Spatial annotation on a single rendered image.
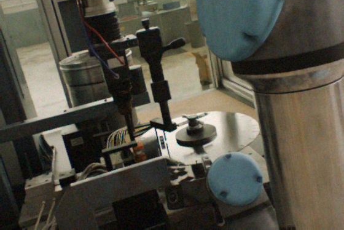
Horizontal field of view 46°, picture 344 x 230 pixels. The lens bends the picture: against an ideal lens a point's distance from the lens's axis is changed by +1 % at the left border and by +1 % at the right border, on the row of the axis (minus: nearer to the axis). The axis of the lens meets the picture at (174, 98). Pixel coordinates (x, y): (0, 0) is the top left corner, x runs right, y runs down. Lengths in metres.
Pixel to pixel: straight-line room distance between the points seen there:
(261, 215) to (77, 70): 1.16
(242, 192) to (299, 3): 0.32
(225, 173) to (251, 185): 0.04
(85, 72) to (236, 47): 1.30
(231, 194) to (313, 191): 0.20
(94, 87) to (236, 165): 1.11
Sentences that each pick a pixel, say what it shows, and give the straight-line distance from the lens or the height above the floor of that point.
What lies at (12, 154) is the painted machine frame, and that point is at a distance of 1.52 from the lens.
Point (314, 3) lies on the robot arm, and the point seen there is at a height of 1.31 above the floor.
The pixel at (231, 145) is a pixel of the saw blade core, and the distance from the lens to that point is 0.97.
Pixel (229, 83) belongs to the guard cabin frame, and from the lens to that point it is 2.05.
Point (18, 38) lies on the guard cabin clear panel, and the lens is 2.04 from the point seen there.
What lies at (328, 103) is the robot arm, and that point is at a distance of 0.38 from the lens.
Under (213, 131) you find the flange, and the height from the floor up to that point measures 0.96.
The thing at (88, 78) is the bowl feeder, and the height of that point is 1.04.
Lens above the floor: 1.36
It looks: 17 degrees down
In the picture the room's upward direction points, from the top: 12 degrees counter-clockwise
